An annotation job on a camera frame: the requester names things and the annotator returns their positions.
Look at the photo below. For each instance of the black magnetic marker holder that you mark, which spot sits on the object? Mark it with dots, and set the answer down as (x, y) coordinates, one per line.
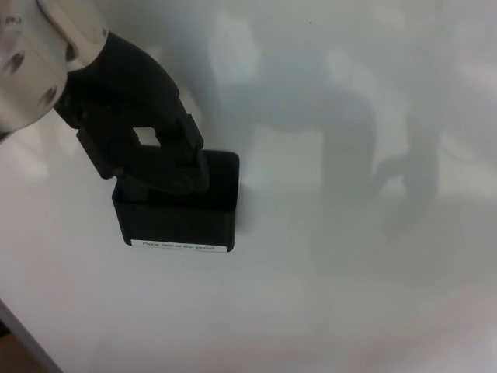
(174, 223)

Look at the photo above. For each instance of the white whiteboard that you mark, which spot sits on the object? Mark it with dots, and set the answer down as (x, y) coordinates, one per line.
(349, 272)

